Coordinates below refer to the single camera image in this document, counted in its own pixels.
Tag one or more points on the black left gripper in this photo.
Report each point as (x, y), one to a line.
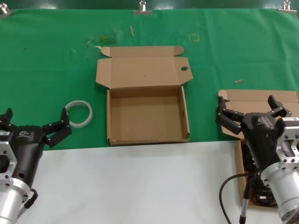
(28, 144)

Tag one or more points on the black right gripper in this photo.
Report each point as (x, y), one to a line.
(259, 135)

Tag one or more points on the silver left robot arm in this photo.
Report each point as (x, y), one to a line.
(9, 205)

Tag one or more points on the cardboard parts box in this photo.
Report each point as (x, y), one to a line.
(252, 98)

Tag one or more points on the open cardboard box with hole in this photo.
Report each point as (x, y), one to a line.
(144, 114)

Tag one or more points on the small wood chip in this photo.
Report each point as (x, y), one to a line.
(239, 81)

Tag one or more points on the clear tape roll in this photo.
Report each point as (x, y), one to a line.
(90, 115)

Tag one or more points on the green table cloth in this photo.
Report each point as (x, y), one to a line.
(46, 58)

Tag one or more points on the silver binder clip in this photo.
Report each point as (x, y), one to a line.
(142, 10)
(287, 8)
(3, 10)

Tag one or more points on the small wooden stick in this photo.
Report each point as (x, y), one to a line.
(132, 31)

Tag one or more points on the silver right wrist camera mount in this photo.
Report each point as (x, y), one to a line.
(288, 133)

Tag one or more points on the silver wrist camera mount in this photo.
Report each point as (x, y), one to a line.
(7, 154)
(288, 133)

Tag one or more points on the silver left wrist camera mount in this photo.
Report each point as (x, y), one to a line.
(7, 154)

